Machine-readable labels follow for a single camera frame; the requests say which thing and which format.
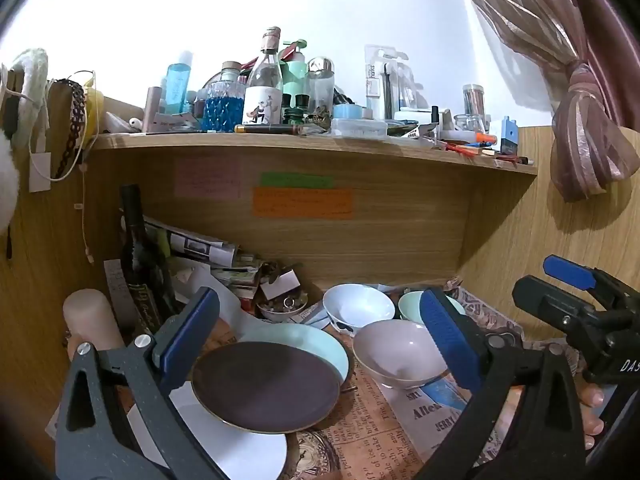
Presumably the white plate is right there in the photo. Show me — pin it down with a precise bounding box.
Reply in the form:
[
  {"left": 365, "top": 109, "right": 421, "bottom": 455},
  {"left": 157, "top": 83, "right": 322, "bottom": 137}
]
[{"left": 127, "top": 385, "right": 289, "bottom": 480}]

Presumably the glass bottle with metal cap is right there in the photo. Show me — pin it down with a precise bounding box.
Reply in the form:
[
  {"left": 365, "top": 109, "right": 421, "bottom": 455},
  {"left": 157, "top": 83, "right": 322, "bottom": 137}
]
[{"left": 306, "top": 56, "right": 335, "bottom": 111}]

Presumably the green sticky note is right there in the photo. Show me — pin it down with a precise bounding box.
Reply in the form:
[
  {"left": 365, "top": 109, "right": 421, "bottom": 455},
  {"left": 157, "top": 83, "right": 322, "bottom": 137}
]
[{"left": 260, "top": 172, "right": 335, "bottom": 191}]

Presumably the car print newspaper mat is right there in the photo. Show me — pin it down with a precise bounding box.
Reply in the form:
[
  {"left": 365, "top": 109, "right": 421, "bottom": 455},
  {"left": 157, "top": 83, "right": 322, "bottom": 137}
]
[{"left": 380, "top": 280, "right": 581, "bottom": 467}]

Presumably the dark brown plate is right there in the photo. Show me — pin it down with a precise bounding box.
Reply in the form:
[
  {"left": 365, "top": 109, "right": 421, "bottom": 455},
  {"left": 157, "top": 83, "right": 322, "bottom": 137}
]
[{"left": 191, "top": 341, "right": 342, "bottom": 435}]

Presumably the person's right hand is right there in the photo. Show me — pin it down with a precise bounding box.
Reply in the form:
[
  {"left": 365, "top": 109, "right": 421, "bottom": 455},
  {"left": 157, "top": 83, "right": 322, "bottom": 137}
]
[{"left": 579, "top": 384, "right": 608, "bottom": 452}]

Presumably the thin beaded cord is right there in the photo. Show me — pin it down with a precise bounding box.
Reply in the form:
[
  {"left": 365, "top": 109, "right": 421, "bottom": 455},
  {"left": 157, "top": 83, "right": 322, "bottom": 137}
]
[{"left": 80, "top": 160, "right": 96, "bottom": 264}]

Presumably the small white paper box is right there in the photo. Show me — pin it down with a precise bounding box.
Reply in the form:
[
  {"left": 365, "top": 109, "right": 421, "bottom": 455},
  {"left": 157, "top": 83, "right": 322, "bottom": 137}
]
[{"left": 260, "top": 269, "right": 301, "bottom": 302}]

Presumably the packaged brush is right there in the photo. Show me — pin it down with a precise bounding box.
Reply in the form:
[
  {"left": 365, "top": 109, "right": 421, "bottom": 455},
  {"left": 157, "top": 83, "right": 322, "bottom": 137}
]
[{"left": 365, "top": 45, "right": 412, "bottom": 121}]

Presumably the long brown pen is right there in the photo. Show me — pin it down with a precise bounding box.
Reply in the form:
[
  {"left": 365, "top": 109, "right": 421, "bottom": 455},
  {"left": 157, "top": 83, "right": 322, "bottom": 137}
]
[{"left": 235, "top": 124, "right": 304, "bottom": 136}]

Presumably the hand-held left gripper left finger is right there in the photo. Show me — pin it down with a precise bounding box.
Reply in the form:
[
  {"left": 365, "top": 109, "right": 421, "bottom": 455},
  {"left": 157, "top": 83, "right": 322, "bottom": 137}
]
[{"left": 55, "top": 287, "right": 231, "bottom": 480}]

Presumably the striped mauve curtain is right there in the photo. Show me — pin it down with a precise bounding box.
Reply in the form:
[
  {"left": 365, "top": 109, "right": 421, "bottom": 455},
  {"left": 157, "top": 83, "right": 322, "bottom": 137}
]
[{"left": 447, "top": 0, "right": 640, "bottom": 203}]

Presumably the pile of folded newspapers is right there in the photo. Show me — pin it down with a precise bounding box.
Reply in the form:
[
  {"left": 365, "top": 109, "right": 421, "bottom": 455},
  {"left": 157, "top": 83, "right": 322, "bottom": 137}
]
[{"left": 142, "top": 215, "right": 262, "bottom": 302}]

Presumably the dark wine bottle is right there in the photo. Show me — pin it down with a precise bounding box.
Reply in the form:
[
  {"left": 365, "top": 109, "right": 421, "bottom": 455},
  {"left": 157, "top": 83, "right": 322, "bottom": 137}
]
[{"left": 120, "top": 184, "right": 177, "bottom": 332}]

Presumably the white plush toy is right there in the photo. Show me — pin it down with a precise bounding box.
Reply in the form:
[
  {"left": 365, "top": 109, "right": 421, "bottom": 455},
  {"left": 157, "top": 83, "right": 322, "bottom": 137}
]
[{"left": 0, "top": 135, "right": 23, "bottom": 235}]

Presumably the white paper tag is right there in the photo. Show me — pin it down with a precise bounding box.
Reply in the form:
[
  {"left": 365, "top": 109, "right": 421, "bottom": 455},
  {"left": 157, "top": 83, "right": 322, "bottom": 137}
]
[{"left": 29, "top": 151, "right": 52, "bottom": 193}]

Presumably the light blue plate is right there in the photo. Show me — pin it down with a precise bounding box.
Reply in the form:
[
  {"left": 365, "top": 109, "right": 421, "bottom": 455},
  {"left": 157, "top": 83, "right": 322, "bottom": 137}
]
[{"left": 235, "top": 322, "right": 350, "bottom": 387}]

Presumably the pale pink bowl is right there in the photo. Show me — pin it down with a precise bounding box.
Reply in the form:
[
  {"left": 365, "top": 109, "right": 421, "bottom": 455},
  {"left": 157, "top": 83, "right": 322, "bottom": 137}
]
[{"left": 352, "top": 320, "right": 448, "bottom": 390}]

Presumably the round bottle of blue beads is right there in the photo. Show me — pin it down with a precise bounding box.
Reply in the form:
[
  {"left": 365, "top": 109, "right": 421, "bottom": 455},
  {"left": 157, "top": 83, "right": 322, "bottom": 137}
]
[{"left": 201, "top": 61, "right": 246, "bottom": 133}]

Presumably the clear bottle with illustrated label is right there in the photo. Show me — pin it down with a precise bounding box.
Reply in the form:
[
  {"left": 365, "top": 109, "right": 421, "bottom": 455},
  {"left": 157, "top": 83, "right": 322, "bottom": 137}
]
[{"left": 242, "top": 26, "right": 283, "bottom": 126}]

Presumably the pink tube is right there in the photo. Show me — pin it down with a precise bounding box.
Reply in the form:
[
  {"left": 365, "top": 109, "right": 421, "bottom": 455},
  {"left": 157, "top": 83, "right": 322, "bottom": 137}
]
[{"left": 141, "top": 86, "right": 162, "bottom": 133}]

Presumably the yellow hair band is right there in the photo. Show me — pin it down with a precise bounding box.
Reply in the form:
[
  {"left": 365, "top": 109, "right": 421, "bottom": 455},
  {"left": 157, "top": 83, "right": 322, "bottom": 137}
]
[{"left": 82, "top": 85, "right": 106, "bottom": 137}]

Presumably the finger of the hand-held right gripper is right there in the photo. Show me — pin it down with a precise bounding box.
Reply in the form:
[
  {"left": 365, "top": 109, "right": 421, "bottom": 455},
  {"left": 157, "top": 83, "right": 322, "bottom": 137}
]
[
  {"left": 512, "top": 276, "right": 608, "bottom": 356},
  {"left": 544, "top": 255, "right": 626, "bottom": 306}
]

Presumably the wooden desk shelf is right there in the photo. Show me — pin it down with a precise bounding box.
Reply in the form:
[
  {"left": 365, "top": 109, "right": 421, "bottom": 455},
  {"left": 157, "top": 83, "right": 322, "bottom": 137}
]
[{"left": 85, "top": 127, "right": 540, "bottom": 292}]

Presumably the orange sticky note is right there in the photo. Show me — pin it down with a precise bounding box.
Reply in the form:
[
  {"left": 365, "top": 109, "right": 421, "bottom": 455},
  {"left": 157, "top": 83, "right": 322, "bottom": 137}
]
[{"left": 252, "top": 186, "right": 353, "bottom": 220}]

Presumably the white bowl with black spots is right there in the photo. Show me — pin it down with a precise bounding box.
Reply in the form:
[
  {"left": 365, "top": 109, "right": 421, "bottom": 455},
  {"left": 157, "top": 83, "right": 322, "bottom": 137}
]
[{"left": 322, "top": 283, "right": 396, "bottom": 337}]

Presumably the glass jar of pens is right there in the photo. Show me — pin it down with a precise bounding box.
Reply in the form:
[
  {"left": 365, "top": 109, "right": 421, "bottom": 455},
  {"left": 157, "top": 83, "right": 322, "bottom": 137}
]
[{"left": 462, "top": 84, "right": 486, "bottom": 117}]

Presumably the light blue round container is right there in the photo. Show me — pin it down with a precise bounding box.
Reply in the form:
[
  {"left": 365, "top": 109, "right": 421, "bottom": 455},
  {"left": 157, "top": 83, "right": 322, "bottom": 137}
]
[{"left": 332, "top": 103, "right": 368, "bottom": 121}]

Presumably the clear plastic box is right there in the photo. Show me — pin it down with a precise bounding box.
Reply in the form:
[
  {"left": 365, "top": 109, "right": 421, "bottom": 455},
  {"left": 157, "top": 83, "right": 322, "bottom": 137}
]
[{"left": 331, "top": 117, "right": 388, "bottom": 139}]

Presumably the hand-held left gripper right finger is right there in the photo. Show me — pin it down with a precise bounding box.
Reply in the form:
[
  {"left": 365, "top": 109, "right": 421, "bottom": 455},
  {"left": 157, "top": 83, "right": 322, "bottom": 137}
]
[{"left": 415, "top": 287, "right": 586, "bottom": 480}]

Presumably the light green bowl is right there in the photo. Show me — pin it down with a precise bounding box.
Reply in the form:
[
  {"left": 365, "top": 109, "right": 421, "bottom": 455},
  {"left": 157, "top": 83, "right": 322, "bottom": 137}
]
[{"left": 397, "top": 290, "right": 467, "bottom": 326}]

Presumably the mint green pump bottle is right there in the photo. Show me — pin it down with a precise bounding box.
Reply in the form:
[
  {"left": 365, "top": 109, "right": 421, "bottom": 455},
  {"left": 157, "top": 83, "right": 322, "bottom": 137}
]
[{"left": 280, "top": 40, "right": 309, "bottom": 111}]

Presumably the blue liquid bottle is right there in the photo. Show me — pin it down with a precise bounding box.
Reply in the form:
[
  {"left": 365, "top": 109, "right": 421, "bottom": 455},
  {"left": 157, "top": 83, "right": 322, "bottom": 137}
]
[{"left": 165, "top": 50, "right": 194, "bottom": 116}]

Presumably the brown braided headband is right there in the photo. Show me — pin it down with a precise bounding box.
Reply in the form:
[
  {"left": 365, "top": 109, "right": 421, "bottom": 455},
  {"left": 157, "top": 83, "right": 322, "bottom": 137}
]
[{"left": 50, "top": 79, "right": 87, "bottom": 181}]

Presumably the pink sticky note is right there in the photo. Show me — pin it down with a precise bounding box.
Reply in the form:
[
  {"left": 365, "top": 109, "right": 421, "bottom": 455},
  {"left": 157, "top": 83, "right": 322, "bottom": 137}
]
[{"left": 175, "top": 157, "right": 242, "bottom": 198}]

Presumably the white fuzzy headband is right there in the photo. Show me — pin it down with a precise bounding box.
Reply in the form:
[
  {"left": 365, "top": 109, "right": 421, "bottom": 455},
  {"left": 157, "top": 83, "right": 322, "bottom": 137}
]
[{"left": 0, "top": 47, "right": 51, "bottom": 151}]

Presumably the small blue box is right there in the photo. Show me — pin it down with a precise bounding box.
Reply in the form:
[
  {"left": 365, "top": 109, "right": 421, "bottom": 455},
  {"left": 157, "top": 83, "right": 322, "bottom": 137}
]
[{"left": 500, "top": 116, "right": 521, "bottom": 157}]

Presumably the small bowl of trinkets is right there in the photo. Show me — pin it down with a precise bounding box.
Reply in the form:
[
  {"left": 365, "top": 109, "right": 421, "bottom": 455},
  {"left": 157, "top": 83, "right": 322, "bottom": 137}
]
[{"left": 257, "top": 295, "right": 308, "bottom": 323}]

